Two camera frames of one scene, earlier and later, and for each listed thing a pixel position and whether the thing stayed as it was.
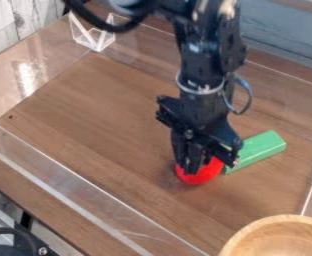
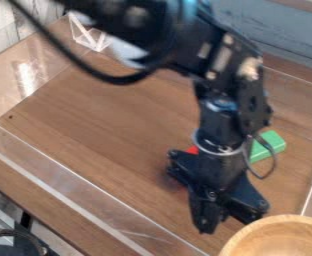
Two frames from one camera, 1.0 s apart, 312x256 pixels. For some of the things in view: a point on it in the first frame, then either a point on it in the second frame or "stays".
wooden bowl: [286, 235] stays
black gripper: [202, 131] to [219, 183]
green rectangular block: [256, 148] stays
